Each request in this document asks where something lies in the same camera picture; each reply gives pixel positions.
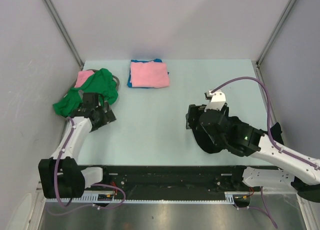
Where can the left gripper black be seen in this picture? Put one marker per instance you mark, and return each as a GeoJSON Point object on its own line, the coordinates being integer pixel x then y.
{"type": "Point", "coordinates": [109, 117]}

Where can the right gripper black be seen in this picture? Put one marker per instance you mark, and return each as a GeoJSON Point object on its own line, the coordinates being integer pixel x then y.
{"type": "Point", "coordinates": [193, 112]}

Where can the grey laundry tray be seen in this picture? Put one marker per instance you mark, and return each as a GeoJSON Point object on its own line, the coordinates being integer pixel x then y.
{"type": "Point", "coordinates": [116, 79]}

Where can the black polo shirt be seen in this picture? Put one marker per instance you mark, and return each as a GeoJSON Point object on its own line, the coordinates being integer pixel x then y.
{"type": "Point", "coordinates": [275, 132]}

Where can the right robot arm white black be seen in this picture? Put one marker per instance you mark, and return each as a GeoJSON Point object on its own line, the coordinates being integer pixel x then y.
{"type": "Point", "coordinates": [247, 141]}

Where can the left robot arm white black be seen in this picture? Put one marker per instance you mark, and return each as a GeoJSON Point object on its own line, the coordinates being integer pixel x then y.
{"type": "Point", "coordinates": [60, 175]}

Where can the green t shirt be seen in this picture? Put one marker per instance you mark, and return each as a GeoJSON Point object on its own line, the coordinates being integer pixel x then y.
{"type": "Point", "coordinates": [100, 82]}

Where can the folded blue t shirt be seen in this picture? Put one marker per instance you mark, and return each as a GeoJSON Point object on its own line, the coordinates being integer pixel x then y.
{"type": "Point", "coordinates": [129, 81]}

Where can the pink t shirt in tray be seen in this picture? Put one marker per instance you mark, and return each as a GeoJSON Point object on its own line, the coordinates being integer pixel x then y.
{"type": "Point", "coordinates": [82, 77]}

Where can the folded pink t shirt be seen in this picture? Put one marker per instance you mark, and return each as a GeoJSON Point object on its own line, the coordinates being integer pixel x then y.
{"type": "Point", "coordinates": [150, 75]}

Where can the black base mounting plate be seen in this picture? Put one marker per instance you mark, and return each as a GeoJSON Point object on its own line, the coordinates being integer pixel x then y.
{"type": "Point", "coordinates": [175, 183]}

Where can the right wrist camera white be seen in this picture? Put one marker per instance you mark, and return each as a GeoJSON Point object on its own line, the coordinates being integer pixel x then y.
{"type": "Point", "coordinates": [217, 100]}

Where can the left aluminium frame post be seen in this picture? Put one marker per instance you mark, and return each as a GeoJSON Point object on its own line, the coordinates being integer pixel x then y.
{"type": "Point", "coordinates": [63, 31]}

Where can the aluminium frame post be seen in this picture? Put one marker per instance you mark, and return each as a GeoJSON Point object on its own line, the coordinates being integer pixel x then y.
{"type": "Point", "coordinates": [276, 30]}
{"type": "Point", "coordinates": [63, 31]}

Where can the right aluminium frame post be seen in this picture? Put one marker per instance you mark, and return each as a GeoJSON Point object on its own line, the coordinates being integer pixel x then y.
{"type": "Point", "coordinates": [276, 30]}

